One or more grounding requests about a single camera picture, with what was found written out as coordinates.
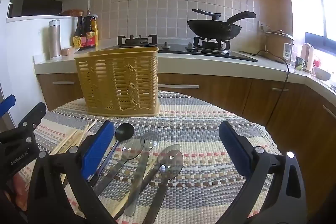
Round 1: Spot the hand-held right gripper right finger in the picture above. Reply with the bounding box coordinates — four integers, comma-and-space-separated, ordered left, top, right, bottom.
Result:
218, 120, 307, 224

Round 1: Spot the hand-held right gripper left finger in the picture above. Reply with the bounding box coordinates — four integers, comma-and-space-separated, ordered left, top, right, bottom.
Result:
28, 120, 118, 224

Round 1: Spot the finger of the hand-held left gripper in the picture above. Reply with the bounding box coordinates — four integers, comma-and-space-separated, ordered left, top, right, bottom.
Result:
0, 95, 16, 119
0, 102, 47, 144

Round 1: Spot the yellow plastic utensil basket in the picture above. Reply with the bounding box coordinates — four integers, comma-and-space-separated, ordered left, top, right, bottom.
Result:
74, 46, 160, 117

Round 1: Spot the black plastic spoon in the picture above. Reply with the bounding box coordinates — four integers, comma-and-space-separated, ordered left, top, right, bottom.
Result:
89, 123, 135, 187

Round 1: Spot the clear smoky plastic spoon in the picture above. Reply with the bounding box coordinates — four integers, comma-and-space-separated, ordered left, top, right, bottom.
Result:
126, 144, 181, 203
93, 138, 145, 197
144, 150, 184, 224
123, 132, 160, 217

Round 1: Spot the striped woven table mat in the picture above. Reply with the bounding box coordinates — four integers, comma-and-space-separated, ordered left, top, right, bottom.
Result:
16, 90, 281, 224

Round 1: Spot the kitchen counter with wooden cabinets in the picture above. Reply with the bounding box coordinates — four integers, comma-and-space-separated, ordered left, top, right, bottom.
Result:
33, 40, 336, 224

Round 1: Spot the silver thermos flask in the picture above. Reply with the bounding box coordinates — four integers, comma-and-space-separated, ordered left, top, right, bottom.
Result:
48, 19, 62, 60

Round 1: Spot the slim dark sauce bottle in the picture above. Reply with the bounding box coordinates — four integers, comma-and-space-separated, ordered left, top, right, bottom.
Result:
73, 11, 87, 50

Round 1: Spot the wide dark sauce bottle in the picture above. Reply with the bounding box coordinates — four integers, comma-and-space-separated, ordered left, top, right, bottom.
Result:
83, 10, 99, 48

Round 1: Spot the dark printed mug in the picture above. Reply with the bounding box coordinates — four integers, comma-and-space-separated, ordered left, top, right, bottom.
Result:
294, 56, 306, 70

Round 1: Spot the beige rice cooker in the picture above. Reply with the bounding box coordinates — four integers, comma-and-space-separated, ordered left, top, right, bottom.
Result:
265, 30, 295, 65

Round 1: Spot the black glass gas stove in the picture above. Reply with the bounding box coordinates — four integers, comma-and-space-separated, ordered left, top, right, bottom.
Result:
98, 34, 258, 62

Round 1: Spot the brown woven tray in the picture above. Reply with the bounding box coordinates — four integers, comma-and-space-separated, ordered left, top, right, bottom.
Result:
62, 9, 83, 17

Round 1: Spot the grey bowl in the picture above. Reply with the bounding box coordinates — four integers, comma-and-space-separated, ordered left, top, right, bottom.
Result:
314, 67, 332, 82

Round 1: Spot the white electric kettle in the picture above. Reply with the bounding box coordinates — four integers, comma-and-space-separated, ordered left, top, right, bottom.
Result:
301, 43, 315, 73

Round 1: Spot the black wok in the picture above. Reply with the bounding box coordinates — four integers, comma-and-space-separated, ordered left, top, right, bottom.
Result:
187, 11, 256, 41

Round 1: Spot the kitchen window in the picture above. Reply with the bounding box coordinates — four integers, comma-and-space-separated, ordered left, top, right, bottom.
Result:
294, 0, 336, 52

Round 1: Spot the black power cable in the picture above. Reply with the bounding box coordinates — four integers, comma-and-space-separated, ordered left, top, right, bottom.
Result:
238, 49, 290, 126

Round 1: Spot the black curved utensil handle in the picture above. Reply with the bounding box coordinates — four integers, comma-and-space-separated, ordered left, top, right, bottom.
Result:
192, 9, 221, 21

